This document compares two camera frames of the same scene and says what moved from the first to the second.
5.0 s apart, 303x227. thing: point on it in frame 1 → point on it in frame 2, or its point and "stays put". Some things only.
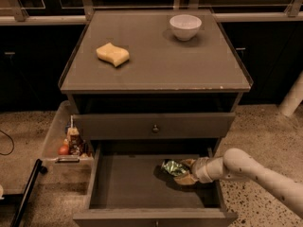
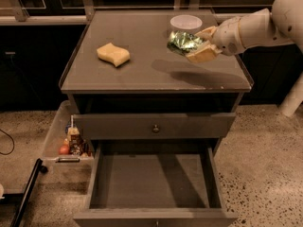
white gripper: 200,170 → 227,36
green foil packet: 173,167 → 183,42
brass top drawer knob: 155,130 stays put
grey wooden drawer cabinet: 174,101 stays put
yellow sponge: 113,54 stays put
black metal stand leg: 26,195 stays put
